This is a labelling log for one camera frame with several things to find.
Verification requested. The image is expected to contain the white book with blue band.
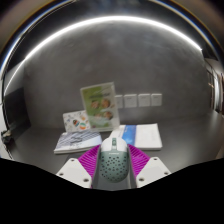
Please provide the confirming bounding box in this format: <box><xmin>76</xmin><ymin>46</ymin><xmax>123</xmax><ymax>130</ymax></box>
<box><xmin>109</xmin><ymin>123</ymin><xmax>164</xmax><ymax>151</ymax></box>

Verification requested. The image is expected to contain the black monitor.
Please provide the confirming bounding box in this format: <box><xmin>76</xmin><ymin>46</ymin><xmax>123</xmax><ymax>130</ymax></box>
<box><xmin>2</xmin><ymin>87</ymin><xmax>33</xmax><ymax>141</ymax></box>

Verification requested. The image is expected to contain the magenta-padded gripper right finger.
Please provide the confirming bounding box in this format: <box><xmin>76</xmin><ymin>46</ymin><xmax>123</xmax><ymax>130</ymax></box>
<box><xmin>127</xmin><ymin>143</ymin><xmax>172</xmax><ymax>189</ymax></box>

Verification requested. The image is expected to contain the white ceiling light strip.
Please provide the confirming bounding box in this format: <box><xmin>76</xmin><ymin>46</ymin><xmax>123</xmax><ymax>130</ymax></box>
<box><xmin>3</xmin><ymin>14</ymin><xmax>203</xmax><ymax>98</ymax></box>

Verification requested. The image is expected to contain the green menu sign stand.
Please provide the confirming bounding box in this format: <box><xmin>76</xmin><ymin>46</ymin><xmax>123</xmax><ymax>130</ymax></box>
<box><xmin>79</xmin><ymin>81</ymin><xmax>121</xmax><ymax>133</ymax></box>

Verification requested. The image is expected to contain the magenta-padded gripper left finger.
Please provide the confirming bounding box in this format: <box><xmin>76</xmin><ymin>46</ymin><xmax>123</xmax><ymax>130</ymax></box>
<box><xmin>55</xmin><ymin>144</ymin><xmax>103</xmax><ymax>189</ymax></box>

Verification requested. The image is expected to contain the dark framed glass partition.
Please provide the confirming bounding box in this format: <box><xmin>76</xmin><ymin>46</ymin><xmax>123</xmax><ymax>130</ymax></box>
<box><xmin>204</xmin><ymin>58</ymin><xmax>224</xmax><ymax>116</ymax></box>

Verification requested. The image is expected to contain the grey striped magazine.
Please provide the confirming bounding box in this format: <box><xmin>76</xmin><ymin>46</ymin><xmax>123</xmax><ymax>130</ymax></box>
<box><xmin>53</xmin><ymin>129</ymin><xmax>103</xmax><ymax>155</ymax></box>

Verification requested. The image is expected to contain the white wall socket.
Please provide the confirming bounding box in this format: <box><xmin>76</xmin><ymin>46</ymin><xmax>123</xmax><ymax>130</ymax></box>
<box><xmin>123</xmin><ymin>93</ymin><xmax>138</xmax><ymax>108</ymax></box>
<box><xmin>138</xmin><ymin>93</ymin><xmax>151</xmax><ymax>108</ymax></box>
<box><xmin>150</xmin><ymin>93</ymin><xmax>163</xmax><ymax>107</ymax></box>
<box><xmin>114</xmin><ymin>94</ymin><xmax>124</xmax><ymax>109</ymax></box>

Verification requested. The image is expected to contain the white card with colourful pictures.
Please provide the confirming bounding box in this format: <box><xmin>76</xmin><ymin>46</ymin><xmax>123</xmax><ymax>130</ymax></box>
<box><xmin>62</xmin><ymin>109</ymin><xmax>92</xmax><ymax>133</ymax></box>

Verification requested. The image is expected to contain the white and green perforated mouse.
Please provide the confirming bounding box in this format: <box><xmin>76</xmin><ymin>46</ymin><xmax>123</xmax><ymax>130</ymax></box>
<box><xmin>98</xmin><ymin>136</ymin><xmax>129</xmax><ymax>183</ymax></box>

